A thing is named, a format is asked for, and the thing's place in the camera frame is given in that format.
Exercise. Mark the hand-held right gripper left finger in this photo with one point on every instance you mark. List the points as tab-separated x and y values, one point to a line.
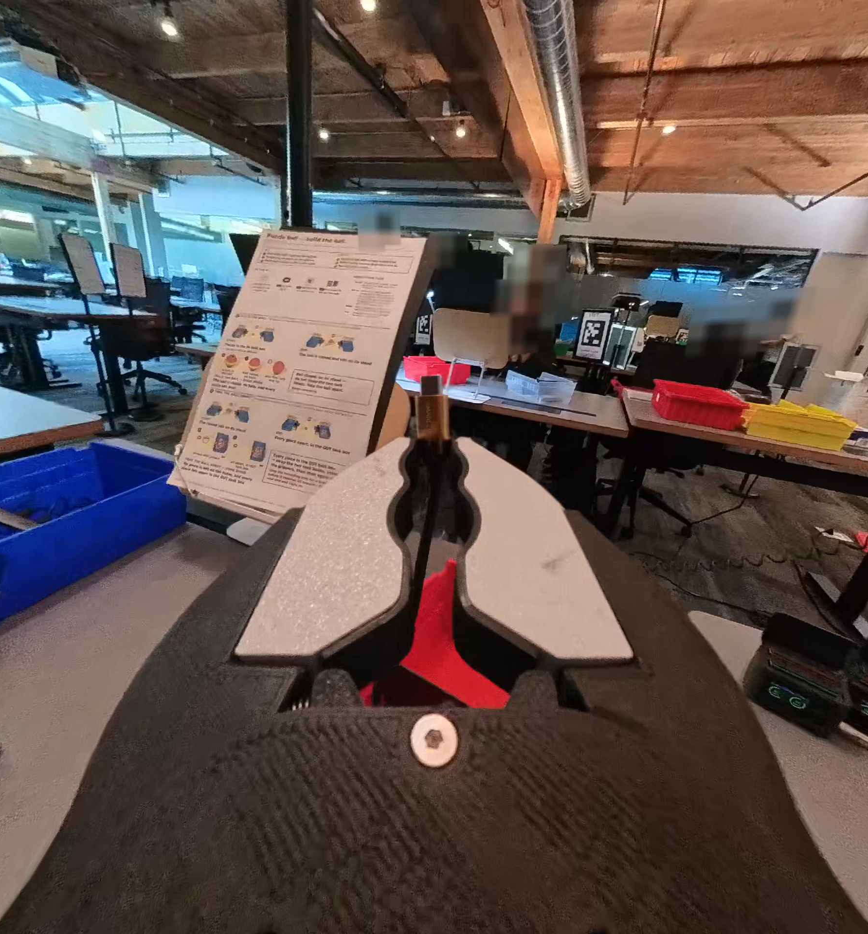
317	569

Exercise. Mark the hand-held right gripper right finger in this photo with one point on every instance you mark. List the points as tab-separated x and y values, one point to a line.
536	576

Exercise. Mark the red plastic bin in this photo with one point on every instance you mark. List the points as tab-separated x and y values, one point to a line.
441	657

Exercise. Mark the blue plastic bin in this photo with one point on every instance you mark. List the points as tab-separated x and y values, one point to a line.
76	533

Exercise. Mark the grey work table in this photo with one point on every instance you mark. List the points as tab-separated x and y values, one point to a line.
536	412

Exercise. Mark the wooden top work table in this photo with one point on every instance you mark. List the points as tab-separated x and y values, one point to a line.
697	441

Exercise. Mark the small red bin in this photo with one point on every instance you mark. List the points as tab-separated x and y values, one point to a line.
434	371

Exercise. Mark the red storage bin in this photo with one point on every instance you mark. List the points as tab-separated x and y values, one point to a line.
697	405

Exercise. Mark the cardboard panel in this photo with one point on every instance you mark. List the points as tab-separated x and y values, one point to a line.
470	335

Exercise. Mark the black and white marker tag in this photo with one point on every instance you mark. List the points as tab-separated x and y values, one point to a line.
594	332

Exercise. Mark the yellow storage bin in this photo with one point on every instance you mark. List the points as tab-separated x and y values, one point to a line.
799	430

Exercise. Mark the white table with wooden edge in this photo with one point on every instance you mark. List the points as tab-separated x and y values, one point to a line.
11	419

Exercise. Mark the black sign board on stand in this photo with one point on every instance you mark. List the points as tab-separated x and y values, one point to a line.
81	263
127	270

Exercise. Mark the black pillar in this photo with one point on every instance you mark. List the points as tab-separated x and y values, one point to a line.
300	109

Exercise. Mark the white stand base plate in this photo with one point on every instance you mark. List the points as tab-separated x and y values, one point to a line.
248	531

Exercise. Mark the silver ventilation duct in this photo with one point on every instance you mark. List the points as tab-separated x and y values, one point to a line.
562	87

